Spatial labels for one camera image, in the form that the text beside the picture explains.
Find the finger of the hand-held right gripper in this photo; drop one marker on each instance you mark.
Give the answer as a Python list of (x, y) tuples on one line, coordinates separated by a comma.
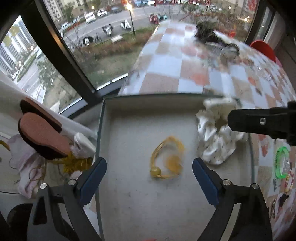
[(261, 122)]

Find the black scrunchie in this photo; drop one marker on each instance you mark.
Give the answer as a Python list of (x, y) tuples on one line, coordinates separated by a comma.
[(205, 32)]

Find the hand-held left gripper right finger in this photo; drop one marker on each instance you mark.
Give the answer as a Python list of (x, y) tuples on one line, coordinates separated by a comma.
[(205, 183)]

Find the yellow tassel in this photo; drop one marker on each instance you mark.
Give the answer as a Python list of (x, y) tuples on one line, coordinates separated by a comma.
[(74, 164)]

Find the small grey hair clip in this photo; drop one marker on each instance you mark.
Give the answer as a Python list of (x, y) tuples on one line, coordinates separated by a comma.
[(275, 184)]

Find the hair comb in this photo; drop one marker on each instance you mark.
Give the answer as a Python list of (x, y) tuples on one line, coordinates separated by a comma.
[(215, 48)]

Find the checked tablecloth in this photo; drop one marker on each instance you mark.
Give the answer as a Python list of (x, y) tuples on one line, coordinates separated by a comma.
[(161, 81)]

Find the shallow grey jewelry box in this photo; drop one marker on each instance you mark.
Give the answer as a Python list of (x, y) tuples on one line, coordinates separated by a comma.
[(129, 139)]

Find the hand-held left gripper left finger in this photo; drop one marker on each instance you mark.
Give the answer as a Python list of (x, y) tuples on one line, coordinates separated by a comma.
[(92, 183)]

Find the white patterned scrunchie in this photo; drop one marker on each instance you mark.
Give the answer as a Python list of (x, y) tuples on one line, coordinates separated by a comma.
[(215, 148)]

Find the red chair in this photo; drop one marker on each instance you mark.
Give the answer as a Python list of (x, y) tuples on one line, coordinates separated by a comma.
[(263, 48)]

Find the brown slipper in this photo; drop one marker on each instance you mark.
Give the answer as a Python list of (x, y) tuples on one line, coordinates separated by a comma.
[(41, 136), (44, 111)]

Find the pile of white pink clothes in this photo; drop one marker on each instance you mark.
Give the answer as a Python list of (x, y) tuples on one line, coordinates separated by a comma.
[(25, 166)]

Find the black window frame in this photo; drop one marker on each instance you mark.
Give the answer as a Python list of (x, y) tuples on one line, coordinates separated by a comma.
[(76, 69)]

